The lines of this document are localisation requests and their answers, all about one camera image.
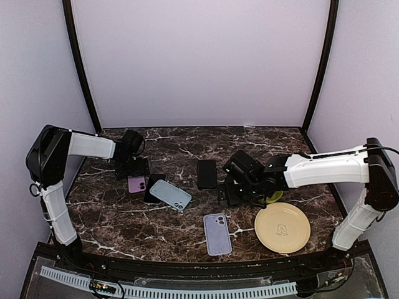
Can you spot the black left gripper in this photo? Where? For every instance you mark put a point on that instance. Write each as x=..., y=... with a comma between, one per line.
x=143, y=169

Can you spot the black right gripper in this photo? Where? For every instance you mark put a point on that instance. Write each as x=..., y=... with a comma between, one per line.
x=232, y=198

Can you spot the purple phone case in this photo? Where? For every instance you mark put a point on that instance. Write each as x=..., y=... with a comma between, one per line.
x=136, y=184

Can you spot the lilac phone case with ring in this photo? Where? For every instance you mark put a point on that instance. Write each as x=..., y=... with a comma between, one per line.
x=217, y=235

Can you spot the light blue phone case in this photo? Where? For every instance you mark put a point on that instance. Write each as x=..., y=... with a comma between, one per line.
x=170, y=195

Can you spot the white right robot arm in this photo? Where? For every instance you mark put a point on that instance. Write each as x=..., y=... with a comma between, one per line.
x=368, y=165

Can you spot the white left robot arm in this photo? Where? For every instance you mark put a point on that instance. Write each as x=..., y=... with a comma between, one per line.
x=47, y=161

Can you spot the green plastic bowl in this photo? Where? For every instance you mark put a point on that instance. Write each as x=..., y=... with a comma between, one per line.
x=269, y=200

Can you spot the beige round plate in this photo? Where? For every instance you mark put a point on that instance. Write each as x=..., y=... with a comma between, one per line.
x=282, y=228

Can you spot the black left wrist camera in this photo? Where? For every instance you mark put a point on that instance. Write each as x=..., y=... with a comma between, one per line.
x=133, y=143

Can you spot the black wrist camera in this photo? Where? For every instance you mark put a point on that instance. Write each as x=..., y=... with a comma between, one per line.
x=133, y=143
x=241, y=167

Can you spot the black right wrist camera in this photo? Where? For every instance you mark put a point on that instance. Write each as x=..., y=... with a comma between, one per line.
x=241, y=167

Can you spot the white cable duct strip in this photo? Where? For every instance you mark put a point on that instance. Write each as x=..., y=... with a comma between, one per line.
x=153, y=288

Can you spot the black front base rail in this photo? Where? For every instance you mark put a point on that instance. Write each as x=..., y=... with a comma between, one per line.
x=126, y=270

